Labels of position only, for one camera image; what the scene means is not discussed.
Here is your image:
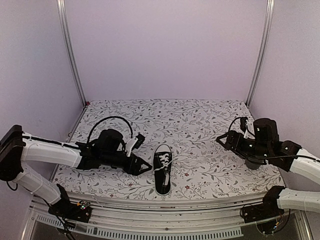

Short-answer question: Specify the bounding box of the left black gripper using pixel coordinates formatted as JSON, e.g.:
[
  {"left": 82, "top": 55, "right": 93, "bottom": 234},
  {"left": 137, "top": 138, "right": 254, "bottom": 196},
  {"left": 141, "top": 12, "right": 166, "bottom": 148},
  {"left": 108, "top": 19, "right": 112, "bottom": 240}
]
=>
[{"left": 101, "top": 152, "right": 153, "bottom": 177}]

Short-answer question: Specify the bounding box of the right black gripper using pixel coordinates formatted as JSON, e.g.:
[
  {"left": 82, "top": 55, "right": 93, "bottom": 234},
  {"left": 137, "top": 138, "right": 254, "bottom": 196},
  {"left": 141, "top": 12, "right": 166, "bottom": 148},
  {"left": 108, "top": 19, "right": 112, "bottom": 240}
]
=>
[{"left": 217, "top": 130, "right": 271, "bottom": 160}]

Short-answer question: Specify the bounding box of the black white canvas sneaker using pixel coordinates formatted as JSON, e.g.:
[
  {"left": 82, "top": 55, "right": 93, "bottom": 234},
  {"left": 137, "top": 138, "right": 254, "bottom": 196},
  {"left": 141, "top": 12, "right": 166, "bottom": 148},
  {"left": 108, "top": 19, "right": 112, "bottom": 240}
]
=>
[{"left": 152, "top": 144, "right": 173, "bottom": 196}]

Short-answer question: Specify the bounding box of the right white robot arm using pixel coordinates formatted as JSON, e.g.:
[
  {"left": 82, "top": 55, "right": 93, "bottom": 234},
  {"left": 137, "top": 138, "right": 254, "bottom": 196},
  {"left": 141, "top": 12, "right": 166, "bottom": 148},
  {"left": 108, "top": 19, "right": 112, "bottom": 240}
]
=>
[{"left": 216, "top": 117, "right": 320, "bottom": 218}]

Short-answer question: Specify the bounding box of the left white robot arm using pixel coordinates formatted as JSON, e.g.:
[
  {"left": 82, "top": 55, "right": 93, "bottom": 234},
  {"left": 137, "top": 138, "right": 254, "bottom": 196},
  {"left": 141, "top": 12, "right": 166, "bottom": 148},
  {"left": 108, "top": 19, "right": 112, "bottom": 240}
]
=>
[{"left": 0, "top": 124, "right": 152, "bottom": 217}]

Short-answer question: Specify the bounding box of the grey metal mug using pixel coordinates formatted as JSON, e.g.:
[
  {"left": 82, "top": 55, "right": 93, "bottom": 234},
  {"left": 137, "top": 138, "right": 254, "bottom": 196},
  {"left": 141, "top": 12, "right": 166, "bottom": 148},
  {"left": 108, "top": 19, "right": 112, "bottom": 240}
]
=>
[{"left": 245, "top": 159, "right": 266, "bottom": 170}]

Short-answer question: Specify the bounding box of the floral patterned table mat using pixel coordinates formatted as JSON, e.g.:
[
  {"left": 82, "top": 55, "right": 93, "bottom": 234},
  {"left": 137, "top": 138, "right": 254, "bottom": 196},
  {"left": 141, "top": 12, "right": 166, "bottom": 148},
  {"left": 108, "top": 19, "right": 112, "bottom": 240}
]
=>
[{"left": 53, "top": 99, "right": 284, "bottom": 201}]

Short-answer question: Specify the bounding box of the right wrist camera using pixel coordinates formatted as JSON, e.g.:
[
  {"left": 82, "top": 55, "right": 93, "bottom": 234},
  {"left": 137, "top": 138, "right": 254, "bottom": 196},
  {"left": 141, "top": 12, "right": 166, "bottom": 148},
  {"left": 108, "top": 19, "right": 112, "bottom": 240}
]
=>
[{"left": 240, "top": 117, "right": 255, "bottom": 139}]

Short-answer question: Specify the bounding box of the right black looped cable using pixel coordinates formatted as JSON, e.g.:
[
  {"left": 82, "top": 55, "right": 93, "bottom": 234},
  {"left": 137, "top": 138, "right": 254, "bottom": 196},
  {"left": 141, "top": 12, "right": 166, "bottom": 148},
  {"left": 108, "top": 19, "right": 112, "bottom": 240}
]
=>
[{"left": 227, "top": 116, "right": 247, "bottom": 141}]

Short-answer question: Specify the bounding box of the black looped cable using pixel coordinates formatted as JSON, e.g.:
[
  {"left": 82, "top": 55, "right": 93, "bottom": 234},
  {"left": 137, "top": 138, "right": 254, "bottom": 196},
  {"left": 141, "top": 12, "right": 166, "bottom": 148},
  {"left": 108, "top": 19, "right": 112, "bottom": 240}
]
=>
[
  {"left": 227, "top": 116, "right": 247, "bottom": 141},
  {"left": 87, "top": 116, "right": 134, "bottom": 146}
]

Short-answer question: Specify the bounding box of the left black looped cable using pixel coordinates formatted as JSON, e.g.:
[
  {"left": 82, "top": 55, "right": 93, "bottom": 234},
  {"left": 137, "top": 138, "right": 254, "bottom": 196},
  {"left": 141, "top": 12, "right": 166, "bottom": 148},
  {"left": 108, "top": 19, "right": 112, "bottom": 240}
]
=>
[{"left": 87, "top": 116, "right": 134, "bottom": 146}]

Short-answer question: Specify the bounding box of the front aluminium rail frame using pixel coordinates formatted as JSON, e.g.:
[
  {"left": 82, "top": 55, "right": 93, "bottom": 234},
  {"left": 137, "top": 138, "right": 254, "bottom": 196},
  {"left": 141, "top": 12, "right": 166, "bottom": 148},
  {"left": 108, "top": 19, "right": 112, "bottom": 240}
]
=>
[{"left": 21, "top": 192, "right": 313, "bottom": 240}]

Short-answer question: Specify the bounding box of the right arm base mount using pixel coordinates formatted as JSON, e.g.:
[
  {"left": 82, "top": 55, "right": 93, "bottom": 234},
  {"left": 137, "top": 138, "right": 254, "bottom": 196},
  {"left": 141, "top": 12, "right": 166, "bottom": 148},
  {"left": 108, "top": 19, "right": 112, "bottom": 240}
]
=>
[{"left": 239, "top": 200, "right": 285, "bottom": 223}]

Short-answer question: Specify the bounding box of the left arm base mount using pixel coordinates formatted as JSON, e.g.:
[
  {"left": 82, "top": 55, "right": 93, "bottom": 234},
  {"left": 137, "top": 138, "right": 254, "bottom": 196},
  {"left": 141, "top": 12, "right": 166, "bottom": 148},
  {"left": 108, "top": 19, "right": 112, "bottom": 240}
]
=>
[{"left": 48, "top": 198, "right": 93, "bottom": 223}]

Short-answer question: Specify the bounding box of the right aluminium frame post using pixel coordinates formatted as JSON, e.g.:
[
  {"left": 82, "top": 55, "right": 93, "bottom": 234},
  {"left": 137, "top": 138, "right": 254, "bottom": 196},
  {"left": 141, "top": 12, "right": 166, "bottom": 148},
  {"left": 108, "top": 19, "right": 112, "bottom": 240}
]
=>
[{"left": 245, "top": 0, "right": 275, "bottom": 108}]

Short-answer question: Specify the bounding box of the aluminium frame post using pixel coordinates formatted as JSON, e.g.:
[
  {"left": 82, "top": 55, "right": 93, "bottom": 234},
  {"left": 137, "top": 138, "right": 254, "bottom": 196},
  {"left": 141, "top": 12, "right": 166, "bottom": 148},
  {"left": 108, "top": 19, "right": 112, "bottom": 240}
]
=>
[
  {"left": 56, "top": 0, "right": 87, "bottom": 107},
  {"left": 245, "top": 0, "right": 275, "bottom": 108}
]

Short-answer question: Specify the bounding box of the left aluminium frame post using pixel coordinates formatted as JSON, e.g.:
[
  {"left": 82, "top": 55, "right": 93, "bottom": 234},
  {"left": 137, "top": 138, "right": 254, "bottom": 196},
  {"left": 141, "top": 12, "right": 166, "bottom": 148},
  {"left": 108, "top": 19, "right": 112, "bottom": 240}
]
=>
[{"left": 56, "top": 0, "right": 87, "bottom": 107}]

